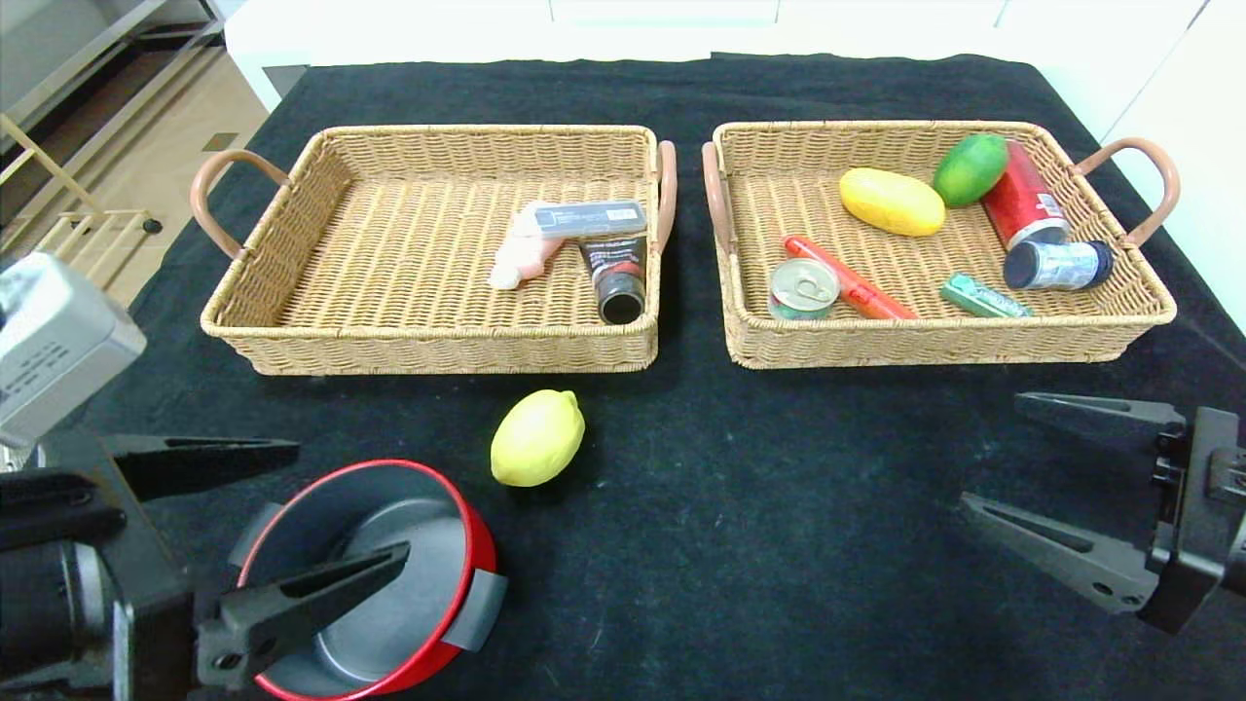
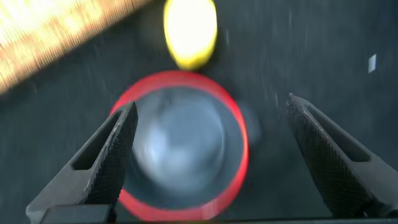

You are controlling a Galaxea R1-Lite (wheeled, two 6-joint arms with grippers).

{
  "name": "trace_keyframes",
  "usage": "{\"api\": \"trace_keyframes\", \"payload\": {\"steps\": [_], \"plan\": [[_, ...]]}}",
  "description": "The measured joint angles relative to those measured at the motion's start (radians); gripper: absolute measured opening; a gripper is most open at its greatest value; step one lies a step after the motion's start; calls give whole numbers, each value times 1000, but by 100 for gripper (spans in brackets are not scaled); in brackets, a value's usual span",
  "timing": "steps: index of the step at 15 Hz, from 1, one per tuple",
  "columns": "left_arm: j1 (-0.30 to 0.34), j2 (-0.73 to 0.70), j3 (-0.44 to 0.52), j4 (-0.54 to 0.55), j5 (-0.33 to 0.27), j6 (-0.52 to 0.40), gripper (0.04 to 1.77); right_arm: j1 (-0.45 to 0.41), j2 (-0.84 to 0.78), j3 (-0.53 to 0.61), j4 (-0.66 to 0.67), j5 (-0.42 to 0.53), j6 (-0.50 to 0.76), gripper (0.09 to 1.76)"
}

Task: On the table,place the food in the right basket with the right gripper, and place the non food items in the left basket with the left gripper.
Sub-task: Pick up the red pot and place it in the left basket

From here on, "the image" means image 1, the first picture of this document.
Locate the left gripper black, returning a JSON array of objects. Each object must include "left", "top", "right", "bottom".
[{"left": 0, "top": 428, "right": 411, "bottom": 701}]

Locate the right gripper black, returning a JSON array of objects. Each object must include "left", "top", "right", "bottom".
[{"left": 959, "top": 390, "right": 1246, "bottom": 636}]

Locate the red pot black interior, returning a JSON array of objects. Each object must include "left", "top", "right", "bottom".
[{"left": 231, "top": 461, "right": 509, "bottom": 701}]

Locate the orange sausage stick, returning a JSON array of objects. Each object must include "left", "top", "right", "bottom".
[{"left": 784, "top": 235, "right": 918, "bottom": 321}]

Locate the yellow lemon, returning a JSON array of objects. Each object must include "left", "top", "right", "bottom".
[{"left": 489, "top": 389, "right": 586, "bottom": 489}]

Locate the yellow mango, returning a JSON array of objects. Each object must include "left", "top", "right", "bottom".
[{"left": 839, "top": 167, "right": 947, "bottom": 238}]

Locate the small silver tin can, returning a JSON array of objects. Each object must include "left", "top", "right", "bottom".
[{"left": 769, "top": 257, "right": 841, "bottom": 322}]

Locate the clear plastic razor case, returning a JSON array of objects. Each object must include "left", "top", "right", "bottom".
[{"left": 533, "top": 200, "right": 648, "bottom": 241}]

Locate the rectangular wicker basket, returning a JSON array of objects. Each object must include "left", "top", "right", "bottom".
[
  {"left": 701, "top": 120, "right": 1180, "bottom": 371},
  {"left": 190, "top": 124, "right": 678, "bottom": 377}
]

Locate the green chewing gum pack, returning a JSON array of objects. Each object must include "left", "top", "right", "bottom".
[{"left": 939, "top": 273, "right": 1034, "bottom": 319}]

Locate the red drink can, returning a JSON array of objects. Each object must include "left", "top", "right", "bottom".
[{"left": 979, "top": 141, "right": 1069, "bottom": 252}]

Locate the green oval fruit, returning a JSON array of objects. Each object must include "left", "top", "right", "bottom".
[{"left": 932, "top": 132, "right": 1009, "bottom": 208}]

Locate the yellow wooden rack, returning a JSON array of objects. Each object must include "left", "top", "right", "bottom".
[{"left": 0, "top": 114, "right": 165, "bottom": 313}]

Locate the pink lotion bottle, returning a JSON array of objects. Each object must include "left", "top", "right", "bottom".
[{"left": 489, "top": 204, "right": 575, "bottom": 293}]

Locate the black cosmetic tube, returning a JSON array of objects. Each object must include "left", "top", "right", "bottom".
[{"left": 578, "top": 237, "right": 649, "bottom": 326}]

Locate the grey metal shelf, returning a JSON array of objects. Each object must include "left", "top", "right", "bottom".
[{"left": 0, "top": 0, "right": 227, "bottom": 132}]

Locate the black tablecloth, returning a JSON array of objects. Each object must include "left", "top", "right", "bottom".
[{"left": 0, "top": 54, "right": 1246, "bottom": 701}]

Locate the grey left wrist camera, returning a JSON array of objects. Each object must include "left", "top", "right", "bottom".
[{"left": 0, "top": 251, "right": 149, "bottom": 451}]

